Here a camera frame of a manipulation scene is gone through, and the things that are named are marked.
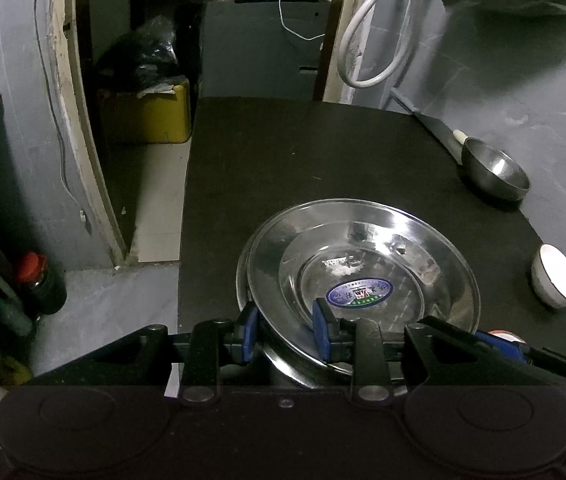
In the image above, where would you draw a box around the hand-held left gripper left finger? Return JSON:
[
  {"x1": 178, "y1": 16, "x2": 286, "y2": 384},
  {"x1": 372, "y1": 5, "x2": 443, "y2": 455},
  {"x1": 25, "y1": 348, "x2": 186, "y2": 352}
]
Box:
[{"x1": 33, "y1": 304, "x2": 264, "y2": 407}]

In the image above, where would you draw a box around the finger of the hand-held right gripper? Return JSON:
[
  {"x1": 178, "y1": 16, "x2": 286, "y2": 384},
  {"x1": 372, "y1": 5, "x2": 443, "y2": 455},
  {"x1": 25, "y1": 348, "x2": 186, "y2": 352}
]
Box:
[{"x1": 475, "y1": 330, "x2": 566, "y2": 388}]

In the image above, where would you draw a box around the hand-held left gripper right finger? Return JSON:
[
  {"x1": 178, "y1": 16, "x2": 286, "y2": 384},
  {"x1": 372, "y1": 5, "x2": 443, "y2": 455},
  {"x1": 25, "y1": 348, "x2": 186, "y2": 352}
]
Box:
[{"x1": 310, "y1": 298, "x2": 566, "y2": 407}]

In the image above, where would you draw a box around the white bowl with red rim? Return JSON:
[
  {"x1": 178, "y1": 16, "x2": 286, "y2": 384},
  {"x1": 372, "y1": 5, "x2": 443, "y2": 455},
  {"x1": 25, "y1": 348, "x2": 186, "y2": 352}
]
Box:
[{"x1": 485, "y1": 329, "x2": 528, "y2": 349}]

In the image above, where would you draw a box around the plain steel plate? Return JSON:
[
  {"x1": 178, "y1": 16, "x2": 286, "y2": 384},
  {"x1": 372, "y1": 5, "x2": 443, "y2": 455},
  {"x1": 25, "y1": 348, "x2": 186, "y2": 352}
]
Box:
[{"x1": 235, "y1": 205, "x2": 414, "y2": 392}]

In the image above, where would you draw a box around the steel plate with blue sticker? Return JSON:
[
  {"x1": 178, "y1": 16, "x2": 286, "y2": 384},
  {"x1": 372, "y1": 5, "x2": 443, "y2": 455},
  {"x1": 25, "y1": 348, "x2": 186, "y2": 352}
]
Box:
[{"x1": 245, "y1": 199, "x2": 482, "y2": 377}]

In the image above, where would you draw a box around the small white ceramic bowl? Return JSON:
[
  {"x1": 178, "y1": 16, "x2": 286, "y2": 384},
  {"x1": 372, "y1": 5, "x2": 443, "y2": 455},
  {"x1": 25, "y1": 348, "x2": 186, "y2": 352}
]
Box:
[{"x1": 530, "y1": 243, "x2": 566, "y2": 310}]

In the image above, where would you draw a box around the steel bowl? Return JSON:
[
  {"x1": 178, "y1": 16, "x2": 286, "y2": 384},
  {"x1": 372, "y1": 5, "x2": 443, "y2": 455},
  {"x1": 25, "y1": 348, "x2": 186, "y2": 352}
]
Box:
[{"x1": 459, "y1": 137, "x2": 532, "y2": 205}]

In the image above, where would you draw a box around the dark jar with red lid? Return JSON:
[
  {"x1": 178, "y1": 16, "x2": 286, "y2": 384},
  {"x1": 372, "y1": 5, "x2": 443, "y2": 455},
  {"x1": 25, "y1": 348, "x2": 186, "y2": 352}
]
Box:
[{"x1": 15, "y1": 252, "x2": 68, "y2": 316}]

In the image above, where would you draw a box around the green plastic bottle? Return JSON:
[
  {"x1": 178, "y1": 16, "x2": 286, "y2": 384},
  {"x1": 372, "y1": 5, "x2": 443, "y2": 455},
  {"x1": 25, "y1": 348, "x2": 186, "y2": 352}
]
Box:
[{"x1": 0, "y1": 297, "x2": 34, "y2": 339}]

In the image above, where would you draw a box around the yellow box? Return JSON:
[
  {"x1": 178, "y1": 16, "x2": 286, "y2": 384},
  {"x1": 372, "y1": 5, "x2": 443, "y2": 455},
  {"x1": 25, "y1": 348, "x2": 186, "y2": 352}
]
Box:
[{"x1": 97, "y1": 77, "x2": 192, "y2": 145}]

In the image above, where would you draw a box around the black cabinet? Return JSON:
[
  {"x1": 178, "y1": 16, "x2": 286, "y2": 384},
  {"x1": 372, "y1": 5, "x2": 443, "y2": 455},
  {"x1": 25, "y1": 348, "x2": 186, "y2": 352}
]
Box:
[{"x1": 183, "y1": 0, "x2": 335, "y2": 104}]

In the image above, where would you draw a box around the black plastic bag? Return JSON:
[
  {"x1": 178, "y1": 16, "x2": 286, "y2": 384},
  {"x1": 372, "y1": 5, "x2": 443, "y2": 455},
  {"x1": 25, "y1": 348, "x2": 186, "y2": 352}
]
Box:
[{"x1": 95, "y1": 15, "x2": 182, "y2": 94}]

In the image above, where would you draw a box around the thin black wall wire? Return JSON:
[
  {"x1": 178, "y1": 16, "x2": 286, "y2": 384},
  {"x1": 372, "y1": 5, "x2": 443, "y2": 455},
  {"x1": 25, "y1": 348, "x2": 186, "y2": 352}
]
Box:
[{"x1": 33, "y1": 0, "x2": 93, "y2": 235}]

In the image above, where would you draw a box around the metal cleaver with cream handle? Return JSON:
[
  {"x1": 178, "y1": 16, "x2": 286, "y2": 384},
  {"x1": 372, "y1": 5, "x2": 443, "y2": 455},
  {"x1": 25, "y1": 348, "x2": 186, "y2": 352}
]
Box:
[{"x1": 389, "y1": 87, "x2": 468, "y2": 167}]

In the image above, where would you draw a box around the cream door frame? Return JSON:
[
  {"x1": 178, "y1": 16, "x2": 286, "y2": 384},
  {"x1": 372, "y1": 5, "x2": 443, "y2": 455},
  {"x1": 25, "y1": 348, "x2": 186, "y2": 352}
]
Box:
[{"x1": 47, "y1": 0, "x2": 365, "y2": 267}]

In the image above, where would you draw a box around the thin white cable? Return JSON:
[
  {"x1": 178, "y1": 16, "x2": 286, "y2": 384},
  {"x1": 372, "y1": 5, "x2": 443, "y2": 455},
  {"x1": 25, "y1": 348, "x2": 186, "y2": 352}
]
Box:
[{"x1": 277, "y1": 0, "x2": 327, "y2": 42}]

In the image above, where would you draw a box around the thick white hose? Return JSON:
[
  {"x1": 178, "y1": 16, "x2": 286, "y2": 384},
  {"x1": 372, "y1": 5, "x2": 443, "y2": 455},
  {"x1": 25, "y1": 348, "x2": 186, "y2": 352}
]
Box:
[{"x1": 337, "y1": 0, "x2": 417, "y2": 89}]

